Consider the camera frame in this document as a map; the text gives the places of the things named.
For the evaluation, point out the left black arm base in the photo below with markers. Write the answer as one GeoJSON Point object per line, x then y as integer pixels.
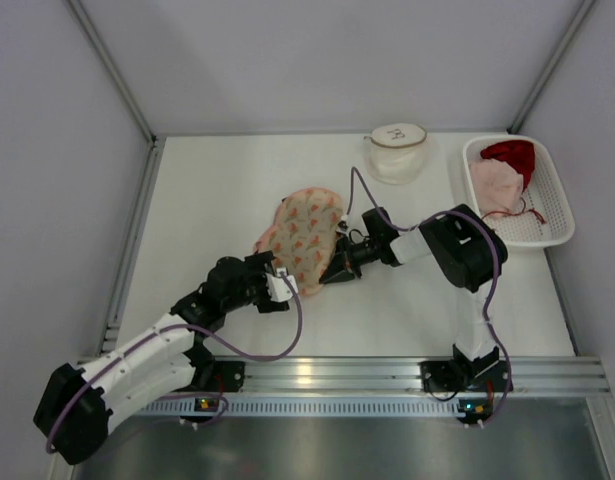
{"type": "Point", "coordinates": [219, 376]}

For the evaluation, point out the white round mesh laundry bag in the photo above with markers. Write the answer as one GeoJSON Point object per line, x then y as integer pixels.
{"type": "Point", "coordinates": [396, 153]}

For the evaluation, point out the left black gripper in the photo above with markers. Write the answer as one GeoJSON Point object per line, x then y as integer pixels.
{"type": "Point", "coordinates": [262, 279]}

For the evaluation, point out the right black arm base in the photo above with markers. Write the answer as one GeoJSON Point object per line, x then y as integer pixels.
{"type": "Point", "coordinates": [451, 376]}

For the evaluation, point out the red garment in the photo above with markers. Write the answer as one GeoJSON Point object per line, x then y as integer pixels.
{"type": "Point", "coordinates": [519, 154]}

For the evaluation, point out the aluminium mounting rail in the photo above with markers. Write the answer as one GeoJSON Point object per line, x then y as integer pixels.
{"type": "Point", "coordinates": [548, 377]}

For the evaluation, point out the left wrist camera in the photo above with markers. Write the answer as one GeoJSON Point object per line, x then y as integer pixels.
{"type": "Point", "coordinates": [281, 286]}

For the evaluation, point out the white slotted cable duct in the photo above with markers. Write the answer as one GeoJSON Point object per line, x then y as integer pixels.
{"type": "Point", "coordinates": [350, 407]}

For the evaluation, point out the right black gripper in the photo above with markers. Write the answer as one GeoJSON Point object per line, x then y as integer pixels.
{"type": "Point", "coordinates": [348, 255]}

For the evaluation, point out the pink garment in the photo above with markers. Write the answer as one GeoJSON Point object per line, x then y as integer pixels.
{"type": "Point", "coordinates": [497, 186]}

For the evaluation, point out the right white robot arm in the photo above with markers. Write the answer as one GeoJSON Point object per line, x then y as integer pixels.
{"type": "Point", "coordinates": [468, 253]}

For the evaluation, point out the pink floral laundry bag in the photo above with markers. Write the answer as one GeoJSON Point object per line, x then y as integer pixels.
{"type": "Point", "coordinates": [303, 236]}

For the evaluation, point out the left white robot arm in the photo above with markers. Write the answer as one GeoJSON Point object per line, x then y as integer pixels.
{"type": "Point", "coordinates": [82, 405]}

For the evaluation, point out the white plastic laundry basket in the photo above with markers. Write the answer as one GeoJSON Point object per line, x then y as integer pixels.
{"type": "Point", "coordinates": [543, 217]}

